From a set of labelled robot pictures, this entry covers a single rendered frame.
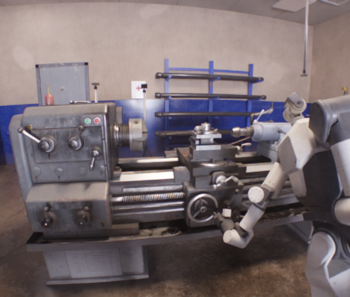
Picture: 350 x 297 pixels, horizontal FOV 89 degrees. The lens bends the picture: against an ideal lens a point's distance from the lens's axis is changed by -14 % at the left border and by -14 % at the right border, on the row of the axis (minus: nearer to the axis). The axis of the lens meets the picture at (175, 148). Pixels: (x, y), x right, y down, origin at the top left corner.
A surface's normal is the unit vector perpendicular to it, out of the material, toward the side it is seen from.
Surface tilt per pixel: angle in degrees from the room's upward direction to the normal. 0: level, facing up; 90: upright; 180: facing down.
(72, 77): 90
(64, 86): 90
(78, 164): 90
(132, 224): 0
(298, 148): 76
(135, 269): 90
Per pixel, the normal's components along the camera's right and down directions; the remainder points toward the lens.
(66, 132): 0.18, 0.24
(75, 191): 0.10, -0.70
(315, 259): -0.97, 0.06
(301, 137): -0.86, -0.12
